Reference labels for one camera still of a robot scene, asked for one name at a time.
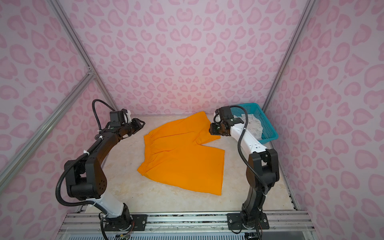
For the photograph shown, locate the orange shorts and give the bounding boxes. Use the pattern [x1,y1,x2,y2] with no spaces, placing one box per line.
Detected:
[138,112,225,196]

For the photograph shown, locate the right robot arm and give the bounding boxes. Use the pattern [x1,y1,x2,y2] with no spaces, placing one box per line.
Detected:
[209,118,280,231]

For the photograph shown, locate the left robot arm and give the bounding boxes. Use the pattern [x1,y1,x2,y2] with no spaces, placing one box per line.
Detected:
[55,118,146,231]

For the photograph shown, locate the teal plastic laundry basket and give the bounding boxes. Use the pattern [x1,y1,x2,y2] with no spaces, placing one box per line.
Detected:
[240,103,279,144]

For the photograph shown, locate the white patterned garment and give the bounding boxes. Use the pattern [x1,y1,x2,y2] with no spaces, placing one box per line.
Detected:
[247,114,264,140]

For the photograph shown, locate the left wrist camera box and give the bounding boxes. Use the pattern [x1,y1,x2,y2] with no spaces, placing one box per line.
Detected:
[109,109,132,128]

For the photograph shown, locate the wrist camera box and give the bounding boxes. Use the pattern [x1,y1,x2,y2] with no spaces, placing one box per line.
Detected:
[214,106,234,124]
[109,109,132,128]

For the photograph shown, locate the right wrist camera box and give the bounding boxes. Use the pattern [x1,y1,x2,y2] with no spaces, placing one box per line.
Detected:
[214,106,234,124]

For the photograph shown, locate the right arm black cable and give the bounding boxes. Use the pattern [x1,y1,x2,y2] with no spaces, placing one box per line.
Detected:
[213,104,269,240]

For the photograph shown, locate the aluminium frame post left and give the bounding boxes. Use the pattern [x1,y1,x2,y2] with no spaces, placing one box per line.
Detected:
[46,0,118,110]

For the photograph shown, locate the aluminium frame post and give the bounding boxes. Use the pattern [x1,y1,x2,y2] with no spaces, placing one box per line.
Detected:
[46,0,118,110]
[262,0,319,113]

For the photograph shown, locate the aluminium diagonal frame bar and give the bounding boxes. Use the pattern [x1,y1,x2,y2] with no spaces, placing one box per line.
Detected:
[1,71,95,192]

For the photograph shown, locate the aluminium frame post right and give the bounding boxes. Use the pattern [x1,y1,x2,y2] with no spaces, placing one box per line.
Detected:
[262,0,319,113]

